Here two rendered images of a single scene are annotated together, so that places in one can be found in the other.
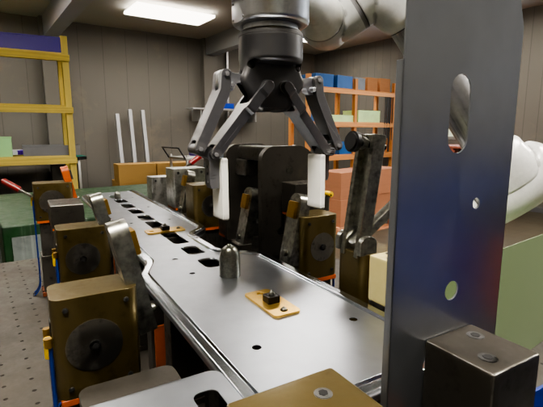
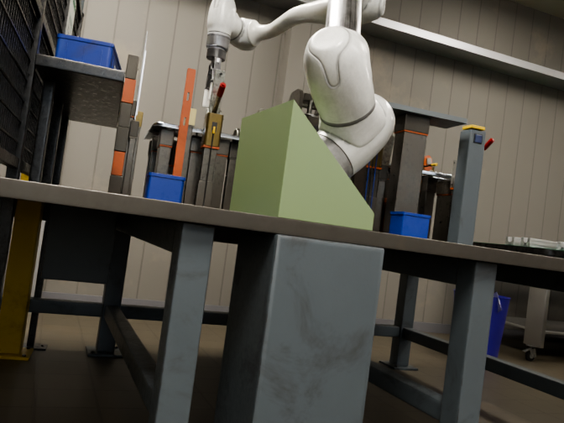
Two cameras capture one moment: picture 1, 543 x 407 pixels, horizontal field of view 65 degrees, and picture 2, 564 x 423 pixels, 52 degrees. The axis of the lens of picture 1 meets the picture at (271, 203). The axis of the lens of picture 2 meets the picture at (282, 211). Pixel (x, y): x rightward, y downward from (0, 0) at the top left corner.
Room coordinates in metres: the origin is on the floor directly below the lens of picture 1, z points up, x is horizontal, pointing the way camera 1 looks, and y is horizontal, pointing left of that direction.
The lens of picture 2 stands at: (1.36, -2.08, 0.66)
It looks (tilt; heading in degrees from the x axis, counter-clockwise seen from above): 2 degrees up; 104
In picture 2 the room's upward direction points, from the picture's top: 8 degrees clockwise
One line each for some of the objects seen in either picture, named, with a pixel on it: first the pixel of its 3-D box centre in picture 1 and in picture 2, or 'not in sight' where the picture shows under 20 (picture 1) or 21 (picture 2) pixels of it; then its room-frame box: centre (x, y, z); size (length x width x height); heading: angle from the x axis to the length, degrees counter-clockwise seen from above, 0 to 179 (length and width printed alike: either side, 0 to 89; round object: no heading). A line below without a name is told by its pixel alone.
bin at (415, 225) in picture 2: not in sight; (409, 226); (1.32, -0.04, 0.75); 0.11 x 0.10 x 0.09; 31
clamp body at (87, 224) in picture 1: (80, 313); not in sight; (0.77, 0.37, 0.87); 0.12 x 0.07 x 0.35; 121
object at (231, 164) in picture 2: not in sight; (231, 180); (0.62, 0.06, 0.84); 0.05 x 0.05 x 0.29; 31
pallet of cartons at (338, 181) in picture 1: (345, 197); not in sight; (5.32, -0.94, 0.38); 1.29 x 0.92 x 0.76; 126
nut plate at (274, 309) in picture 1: (271, 299); not in sight; (0.52, 0.00, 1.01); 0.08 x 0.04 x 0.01; 30
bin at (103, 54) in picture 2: not in sight; (89, 72); (0.27, -0.44, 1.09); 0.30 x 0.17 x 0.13; 115
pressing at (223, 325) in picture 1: (159, 231); (321, 157); (0.93, 0.25, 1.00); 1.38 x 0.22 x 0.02; 31
